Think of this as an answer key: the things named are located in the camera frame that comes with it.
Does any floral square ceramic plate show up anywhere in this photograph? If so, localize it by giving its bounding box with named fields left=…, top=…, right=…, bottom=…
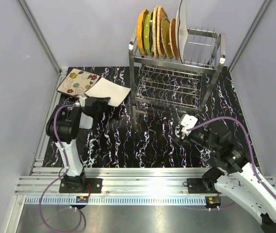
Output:
left=56, top=68, right=101, bottom=98

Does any orange wicker plate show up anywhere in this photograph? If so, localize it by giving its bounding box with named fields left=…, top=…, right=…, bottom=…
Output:
left=169, top=18, right=179, bottom=60

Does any white black-rimmed square plate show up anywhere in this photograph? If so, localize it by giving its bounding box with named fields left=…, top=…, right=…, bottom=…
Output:
left=176, top=0, right=188, bottom=64

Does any green wicker plate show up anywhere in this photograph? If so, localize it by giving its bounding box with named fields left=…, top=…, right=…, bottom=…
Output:
left=161, top=17, right=172, bottom=58

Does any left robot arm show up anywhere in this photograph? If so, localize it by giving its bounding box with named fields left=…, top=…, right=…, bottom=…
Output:
left=46, top=97, right=111, bottom=193

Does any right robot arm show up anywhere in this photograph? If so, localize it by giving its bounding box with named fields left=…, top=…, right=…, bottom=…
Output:
left=174, top=114, right=276, bottom=233

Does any steel two-tier dish rack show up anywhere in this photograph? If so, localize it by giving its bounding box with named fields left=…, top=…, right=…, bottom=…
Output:
left=129, top=29, right=227, bottom=113

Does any black marble pattern mat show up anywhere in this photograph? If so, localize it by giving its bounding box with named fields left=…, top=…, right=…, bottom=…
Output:
left=43, top=66, right=262, bottom=168

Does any green dotted plate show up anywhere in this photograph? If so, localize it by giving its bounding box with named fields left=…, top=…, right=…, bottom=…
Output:
left=144, top=11, right=153, bottom=56

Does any orange octagonal plate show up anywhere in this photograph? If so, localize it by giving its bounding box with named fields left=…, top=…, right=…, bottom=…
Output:
left=136, top=8, right=149, bottom=56

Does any large woven wicker plate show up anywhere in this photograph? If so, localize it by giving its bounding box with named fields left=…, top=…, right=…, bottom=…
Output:
left=152, top=5, right=168, bottom=58

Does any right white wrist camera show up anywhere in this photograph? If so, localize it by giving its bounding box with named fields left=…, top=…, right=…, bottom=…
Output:
left=179, top=114, right=198, bottom=138

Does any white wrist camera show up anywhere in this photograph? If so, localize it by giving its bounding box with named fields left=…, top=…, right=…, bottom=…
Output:
left=179, top=114, right=198, bottom=138
left=74, top=95, right=88, bottom=107

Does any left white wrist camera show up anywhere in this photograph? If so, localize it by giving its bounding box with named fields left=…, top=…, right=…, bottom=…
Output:
left=74, top=95, right=88, bottom=107

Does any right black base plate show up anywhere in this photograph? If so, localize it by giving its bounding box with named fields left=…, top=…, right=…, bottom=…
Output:
left=186, top=178, right=214, bottom=194

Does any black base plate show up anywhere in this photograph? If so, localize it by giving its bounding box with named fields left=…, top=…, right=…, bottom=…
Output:
left=186, top=178, right=214, bottom=194
left=59, top=178, right=103, bottom=194

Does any aluminium mounting rail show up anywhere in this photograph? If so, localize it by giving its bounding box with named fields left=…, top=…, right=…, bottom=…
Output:
left=15, top=166, right=217, bottom=205

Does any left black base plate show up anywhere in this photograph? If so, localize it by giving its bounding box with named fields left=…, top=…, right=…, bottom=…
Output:
left=59, top=178, right=103, bottom=194

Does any left aluminium frame post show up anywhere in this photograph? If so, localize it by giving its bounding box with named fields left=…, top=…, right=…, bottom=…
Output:
left=17, top=0, right=62, bottom=76

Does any aluminium frame post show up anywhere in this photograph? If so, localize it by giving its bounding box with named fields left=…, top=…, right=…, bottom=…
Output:
left=17, top=0, right=62, bottom=76
left=228, top=0, right=273, bottom=72

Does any right aluminium frame post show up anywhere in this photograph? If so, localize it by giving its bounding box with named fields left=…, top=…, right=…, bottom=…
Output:
left=228, top=0, right=273, bottom=72

